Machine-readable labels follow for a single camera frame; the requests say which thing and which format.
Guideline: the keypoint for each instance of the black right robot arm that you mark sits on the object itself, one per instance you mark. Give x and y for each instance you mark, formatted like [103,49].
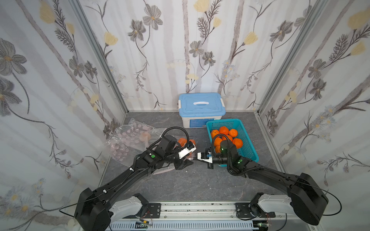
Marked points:
[300,194]

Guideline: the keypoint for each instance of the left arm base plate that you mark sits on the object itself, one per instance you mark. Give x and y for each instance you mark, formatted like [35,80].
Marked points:
[153,211]

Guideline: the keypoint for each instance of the white slotted cable duct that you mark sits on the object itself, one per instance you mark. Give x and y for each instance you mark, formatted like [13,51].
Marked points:
[209,225]

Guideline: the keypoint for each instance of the clear zip-top bag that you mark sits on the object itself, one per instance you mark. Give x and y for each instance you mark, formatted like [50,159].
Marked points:
[124,144]
[169,151]

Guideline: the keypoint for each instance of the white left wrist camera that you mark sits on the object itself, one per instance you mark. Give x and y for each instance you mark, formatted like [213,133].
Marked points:
[189,149]

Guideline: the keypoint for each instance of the aluminium mounting rail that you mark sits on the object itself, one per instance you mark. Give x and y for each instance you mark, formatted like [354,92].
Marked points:
[133,210]

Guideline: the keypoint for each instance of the teal plastic basket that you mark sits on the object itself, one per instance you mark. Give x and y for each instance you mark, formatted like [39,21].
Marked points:
[247,150]

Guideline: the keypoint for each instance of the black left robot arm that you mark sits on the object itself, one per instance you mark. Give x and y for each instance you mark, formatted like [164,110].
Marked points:
[94,209]

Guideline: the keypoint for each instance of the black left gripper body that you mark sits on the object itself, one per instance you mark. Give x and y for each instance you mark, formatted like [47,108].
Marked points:
[179,160]

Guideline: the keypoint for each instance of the blue lidded storage box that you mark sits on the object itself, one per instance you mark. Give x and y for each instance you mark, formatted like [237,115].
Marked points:
[196,109]

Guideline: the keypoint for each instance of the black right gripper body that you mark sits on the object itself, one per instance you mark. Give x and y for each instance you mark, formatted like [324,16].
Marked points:
[214,160]

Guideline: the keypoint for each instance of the round cork coaster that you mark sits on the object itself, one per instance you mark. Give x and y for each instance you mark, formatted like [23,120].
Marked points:
[145,137]

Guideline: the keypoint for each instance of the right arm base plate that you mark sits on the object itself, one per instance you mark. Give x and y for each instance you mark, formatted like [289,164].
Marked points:
[245,210]

